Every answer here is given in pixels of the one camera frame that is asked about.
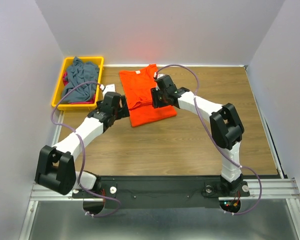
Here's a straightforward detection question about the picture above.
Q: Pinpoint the orange polo shirt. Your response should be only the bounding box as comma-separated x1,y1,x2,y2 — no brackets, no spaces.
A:
119,64,177,127

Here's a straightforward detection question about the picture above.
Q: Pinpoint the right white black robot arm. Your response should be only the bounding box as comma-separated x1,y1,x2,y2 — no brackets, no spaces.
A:
151,73,245,195

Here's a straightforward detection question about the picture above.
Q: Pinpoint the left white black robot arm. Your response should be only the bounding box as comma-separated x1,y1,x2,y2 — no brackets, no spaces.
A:
35,92,130,197

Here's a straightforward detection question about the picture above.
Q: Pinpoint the grey t shirt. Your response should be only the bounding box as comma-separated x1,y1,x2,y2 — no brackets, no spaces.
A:
61,57,99,103

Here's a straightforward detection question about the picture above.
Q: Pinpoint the yellow plastic bin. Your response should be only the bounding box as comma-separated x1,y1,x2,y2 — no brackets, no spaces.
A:
51,56,104,111

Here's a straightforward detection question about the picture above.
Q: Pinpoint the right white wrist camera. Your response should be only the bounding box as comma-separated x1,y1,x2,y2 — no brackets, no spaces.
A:
153,72,165,81

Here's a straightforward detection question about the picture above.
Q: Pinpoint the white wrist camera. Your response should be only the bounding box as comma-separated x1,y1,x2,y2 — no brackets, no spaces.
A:
153,72,165,81
99,84,116,95

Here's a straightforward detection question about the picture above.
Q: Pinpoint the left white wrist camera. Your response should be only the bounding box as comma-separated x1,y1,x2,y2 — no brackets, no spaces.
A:
99,84,116,95

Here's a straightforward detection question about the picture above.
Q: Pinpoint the left aluminium side rail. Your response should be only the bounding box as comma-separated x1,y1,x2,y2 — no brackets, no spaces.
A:
48,110,65,146

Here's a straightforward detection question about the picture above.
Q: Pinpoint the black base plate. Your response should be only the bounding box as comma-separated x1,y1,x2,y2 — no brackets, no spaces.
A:
72,174,251,210

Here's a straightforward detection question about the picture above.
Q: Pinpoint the aluminium frame rail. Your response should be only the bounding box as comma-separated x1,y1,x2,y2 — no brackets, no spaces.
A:
30,178,300,201

